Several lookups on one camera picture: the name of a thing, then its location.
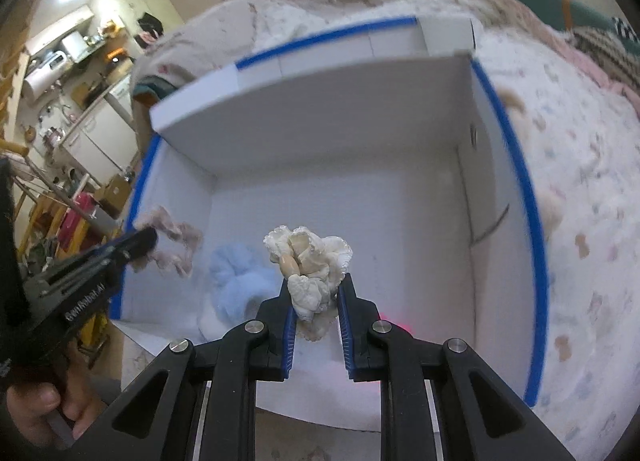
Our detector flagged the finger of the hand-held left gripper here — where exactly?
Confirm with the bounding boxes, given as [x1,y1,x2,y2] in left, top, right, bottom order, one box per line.
[102,228,160,274]

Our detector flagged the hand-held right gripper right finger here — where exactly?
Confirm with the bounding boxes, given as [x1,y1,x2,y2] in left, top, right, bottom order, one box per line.
[337,273,576,461]

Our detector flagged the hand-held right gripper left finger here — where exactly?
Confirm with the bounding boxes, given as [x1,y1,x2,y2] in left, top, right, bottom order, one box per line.
[67,280,297,461]

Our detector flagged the beige ruffled scrunchie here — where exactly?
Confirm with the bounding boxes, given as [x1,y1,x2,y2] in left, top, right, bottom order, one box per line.
[132,206,205,278]

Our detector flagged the light blue fluffy scrunchie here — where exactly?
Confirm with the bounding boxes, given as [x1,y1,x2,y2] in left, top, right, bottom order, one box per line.
[200,243,281,337]

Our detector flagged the white lace scrunchie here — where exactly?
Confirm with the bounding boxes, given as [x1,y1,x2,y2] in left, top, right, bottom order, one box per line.
[263,225,353,342]

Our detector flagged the blue and white cardboard box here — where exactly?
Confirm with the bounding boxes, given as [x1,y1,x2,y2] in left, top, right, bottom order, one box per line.
[109,16,551,434]

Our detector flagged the person's left hand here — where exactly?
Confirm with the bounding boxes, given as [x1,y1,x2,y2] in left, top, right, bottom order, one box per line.
[5,341,108,452]

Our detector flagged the brown cardboard box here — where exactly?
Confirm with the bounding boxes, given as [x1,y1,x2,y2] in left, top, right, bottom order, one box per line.
[97,174,133,217]

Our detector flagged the yellow wooden rack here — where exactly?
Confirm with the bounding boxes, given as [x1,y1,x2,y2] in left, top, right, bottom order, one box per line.
[0,138,121,292]

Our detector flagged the white kitchen cabinet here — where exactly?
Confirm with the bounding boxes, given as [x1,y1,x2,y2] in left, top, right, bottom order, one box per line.
[60,76,138,182]

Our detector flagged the teal cloth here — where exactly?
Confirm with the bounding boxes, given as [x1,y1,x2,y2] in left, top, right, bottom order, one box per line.
[132,78,176,104]

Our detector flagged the white water heater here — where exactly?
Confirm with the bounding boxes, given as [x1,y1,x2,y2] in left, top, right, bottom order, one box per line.
[24,64,66,99]

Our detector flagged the hanging dark clothes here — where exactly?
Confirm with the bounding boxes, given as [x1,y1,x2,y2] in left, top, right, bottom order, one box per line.
[137,12,163,37]

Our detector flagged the teal headboard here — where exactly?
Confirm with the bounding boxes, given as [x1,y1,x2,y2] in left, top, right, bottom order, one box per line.
[512,0,621,34]

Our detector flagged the knitted patterned blanket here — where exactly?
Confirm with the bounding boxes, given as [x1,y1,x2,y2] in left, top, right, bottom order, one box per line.
[572,26,640,87]

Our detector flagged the black and white striped cloth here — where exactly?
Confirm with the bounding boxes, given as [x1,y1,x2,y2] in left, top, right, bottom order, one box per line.
[612,16,640,42]

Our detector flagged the white wall cabinet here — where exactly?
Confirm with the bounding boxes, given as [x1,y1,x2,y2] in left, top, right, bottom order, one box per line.
[25,4,96,54]

